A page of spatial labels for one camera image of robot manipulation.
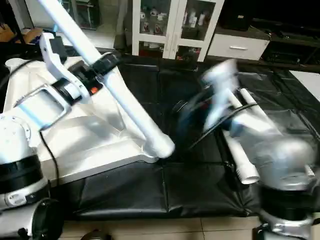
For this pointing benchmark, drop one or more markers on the white flat board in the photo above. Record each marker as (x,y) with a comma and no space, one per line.
(307,85)

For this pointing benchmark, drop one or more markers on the white drawer unit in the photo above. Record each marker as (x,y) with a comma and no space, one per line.
(237,47)

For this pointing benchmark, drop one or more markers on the white plastic table top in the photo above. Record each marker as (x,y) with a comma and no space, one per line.
(90,145)

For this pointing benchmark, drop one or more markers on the brown cardboard box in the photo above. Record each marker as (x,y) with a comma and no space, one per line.
(32,35)

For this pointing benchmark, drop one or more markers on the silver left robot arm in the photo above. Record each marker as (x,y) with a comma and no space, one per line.
(15,140)

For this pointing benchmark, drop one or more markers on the white glass-door cabinet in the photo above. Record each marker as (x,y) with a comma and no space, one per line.
(175,30)

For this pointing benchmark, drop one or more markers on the white plastic table leg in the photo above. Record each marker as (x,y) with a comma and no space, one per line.
(130,110)
(245,170)
(250,100)

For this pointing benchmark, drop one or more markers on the black work mat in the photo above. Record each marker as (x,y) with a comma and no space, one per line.
(190,190)

